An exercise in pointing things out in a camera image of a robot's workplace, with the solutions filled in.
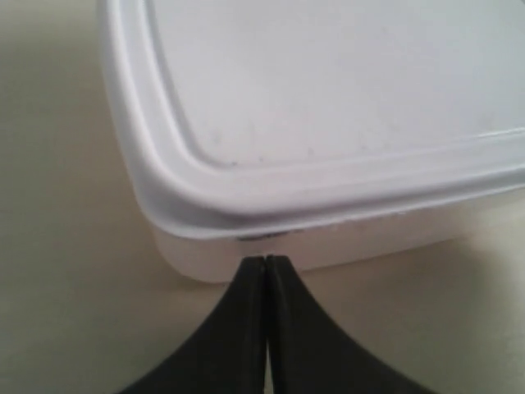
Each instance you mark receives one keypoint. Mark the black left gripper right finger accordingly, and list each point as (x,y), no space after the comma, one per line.
(309,352)

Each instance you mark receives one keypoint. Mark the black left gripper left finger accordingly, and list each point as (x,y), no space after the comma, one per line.
(227,352)

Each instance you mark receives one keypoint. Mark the white lidded plastic container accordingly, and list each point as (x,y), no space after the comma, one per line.
(327,131)

